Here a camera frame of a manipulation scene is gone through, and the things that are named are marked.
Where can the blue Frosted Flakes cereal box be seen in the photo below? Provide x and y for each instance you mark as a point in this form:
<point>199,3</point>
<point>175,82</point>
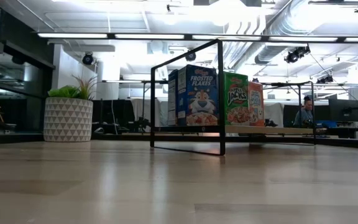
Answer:
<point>172,99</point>
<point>197,93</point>

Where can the green Apple Jacks cereal box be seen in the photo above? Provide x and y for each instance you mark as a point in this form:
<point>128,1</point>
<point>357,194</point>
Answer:
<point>236,99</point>

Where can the orange Mini-Wheats cereal box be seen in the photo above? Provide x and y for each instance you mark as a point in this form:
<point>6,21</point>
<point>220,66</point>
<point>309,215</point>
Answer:
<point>256,104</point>

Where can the white covered table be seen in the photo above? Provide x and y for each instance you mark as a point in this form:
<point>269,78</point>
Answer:
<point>148,112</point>

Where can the black ceiling spotlight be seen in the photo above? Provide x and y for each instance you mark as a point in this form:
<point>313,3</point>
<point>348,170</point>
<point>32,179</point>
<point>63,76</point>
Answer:
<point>190,56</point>
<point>295,55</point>
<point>325,80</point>
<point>87,59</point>

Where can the LED light bar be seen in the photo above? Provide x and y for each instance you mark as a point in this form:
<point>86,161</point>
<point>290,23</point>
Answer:
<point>148,36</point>

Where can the white triangle-patterned plant pot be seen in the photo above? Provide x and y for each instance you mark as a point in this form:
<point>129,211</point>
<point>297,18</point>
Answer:
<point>68,119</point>

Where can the green artificial plant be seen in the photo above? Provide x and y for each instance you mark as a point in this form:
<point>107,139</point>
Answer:
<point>64,92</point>

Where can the person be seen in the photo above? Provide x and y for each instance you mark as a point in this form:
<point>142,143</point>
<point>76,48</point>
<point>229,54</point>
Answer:
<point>303,116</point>

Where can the black computer monitor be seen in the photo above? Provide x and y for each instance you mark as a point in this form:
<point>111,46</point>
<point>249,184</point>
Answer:
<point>343,110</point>

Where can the black aluminium table frame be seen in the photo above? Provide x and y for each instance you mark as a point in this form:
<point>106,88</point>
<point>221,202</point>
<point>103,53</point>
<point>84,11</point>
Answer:
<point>120,137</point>

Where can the wooden shelf with black frame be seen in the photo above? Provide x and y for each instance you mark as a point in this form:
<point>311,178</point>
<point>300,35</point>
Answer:
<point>275,130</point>

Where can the silver ceiling air duct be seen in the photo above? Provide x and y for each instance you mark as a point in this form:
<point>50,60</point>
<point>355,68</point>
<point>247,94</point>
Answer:
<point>270,54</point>

